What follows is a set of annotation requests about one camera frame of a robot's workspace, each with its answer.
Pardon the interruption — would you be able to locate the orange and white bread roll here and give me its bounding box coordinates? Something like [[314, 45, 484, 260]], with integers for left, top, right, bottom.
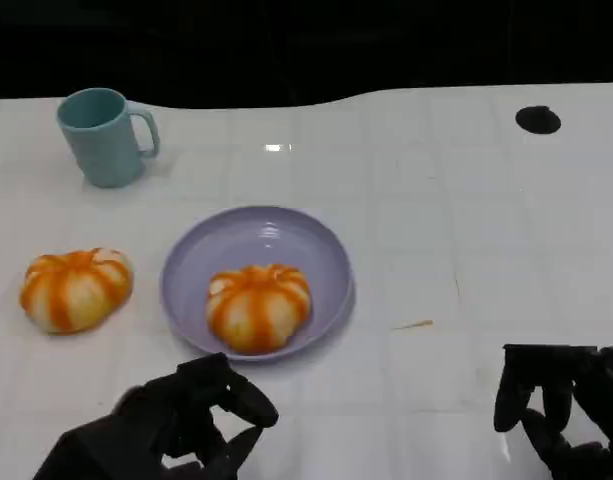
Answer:
[[205, 263, 313, 356], [19, 247, 135, 335]]

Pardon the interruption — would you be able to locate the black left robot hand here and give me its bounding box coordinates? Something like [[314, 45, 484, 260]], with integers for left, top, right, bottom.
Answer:
[[31, 352, 280, 480]]

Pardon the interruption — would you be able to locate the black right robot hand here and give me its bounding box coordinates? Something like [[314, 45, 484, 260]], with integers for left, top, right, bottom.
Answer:
[[493, 343, 613, 480]]

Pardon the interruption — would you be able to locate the lilac plate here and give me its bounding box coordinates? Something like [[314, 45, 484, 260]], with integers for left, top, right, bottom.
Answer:
[[159, 205, 356, 362]]

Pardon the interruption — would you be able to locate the pale green mug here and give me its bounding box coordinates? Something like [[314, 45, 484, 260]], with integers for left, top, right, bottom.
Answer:
[[55, 87, 161, 190]]

